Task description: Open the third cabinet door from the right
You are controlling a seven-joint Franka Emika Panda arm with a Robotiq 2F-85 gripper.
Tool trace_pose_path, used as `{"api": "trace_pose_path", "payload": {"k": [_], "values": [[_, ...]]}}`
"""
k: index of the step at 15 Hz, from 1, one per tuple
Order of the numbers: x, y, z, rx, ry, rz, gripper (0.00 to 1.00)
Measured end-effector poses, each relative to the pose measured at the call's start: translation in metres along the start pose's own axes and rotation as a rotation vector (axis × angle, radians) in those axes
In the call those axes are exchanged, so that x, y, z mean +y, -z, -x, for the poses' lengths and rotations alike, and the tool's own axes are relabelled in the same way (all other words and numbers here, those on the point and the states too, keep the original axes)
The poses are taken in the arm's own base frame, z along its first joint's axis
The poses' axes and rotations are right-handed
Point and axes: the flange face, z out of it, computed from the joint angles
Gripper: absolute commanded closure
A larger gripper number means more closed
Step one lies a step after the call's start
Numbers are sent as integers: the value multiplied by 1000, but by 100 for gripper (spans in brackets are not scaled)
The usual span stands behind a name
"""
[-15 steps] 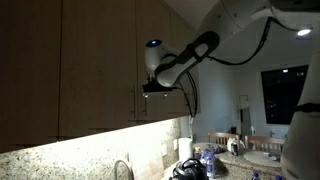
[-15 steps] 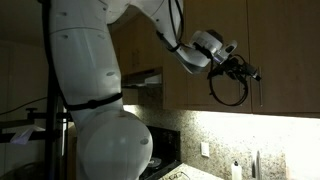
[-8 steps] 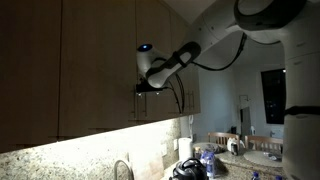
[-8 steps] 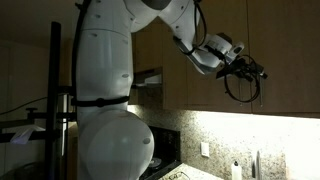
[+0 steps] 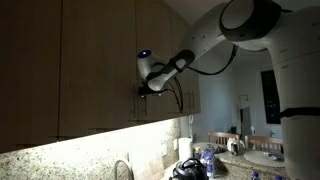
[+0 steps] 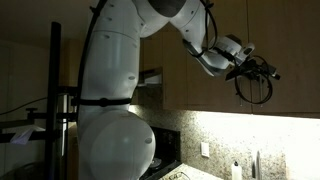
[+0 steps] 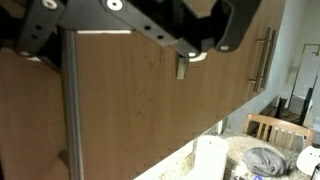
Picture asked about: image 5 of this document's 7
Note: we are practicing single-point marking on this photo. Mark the round white placemat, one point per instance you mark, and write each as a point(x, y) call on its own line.
point(260, 158)

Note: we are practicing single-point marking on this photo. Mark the dark window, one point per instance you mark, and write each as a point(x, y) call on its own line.
point(268, 96)

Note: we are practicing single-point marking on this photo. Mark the blue plastic bag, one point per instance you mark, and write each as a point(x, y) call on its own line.
point(209, 163)

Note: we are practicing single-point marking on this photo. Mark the wooden dining chair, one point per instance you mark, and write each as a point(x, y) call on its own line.
point(263, 138)
point(221, 135)

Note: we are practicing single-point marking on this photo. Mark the grey standing panel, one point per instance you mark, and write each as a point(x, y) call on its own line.
point(246, 120)

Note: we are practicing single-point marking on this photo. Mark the white paper towel roll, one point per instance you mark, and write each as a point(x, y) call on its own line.
point(185, 148)

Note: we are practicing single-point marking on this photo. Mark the wooden cutting board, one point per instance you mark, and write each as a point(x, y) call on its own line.
point(146, 168)

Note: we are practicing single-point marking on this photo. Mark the white wall outlet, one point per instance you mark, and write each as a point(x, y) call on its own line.
point(164, 150)
point(175, 144)

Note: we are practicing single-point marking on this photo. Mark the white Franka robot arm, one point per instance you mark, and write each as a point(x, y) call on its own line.
point(296, 83)

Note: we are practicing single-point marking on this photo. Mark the white kettle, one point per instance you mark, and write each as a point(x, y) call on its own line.
point(230, 143)

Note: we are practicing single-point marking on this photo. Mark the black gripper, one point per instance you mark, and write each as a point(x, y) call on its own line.
point(151, 94)

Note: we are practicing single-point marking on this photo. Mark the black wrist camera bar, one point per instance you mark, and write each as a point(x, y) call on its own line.
point(151, 89)

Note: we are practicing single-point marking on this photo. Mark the blue capped bottle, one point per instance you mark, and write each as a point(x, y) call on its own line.
point(279, 177)
point(255, 176)

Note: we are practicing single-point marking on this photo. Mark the white wall phone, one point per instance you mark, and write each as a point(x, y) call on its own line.
point(190, 121)

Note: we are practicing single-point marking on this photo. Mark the metal kitchen faucet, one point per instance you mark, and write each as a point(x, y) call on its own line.
point(115, 170)

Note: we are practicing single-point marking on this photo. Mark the round grey plate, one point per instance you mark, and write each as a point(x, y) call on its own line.
point(203, 146)

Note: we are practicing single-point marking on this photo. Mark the wide wooden cabinet door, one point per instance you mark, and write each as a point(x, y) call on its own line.
point(96, 66)

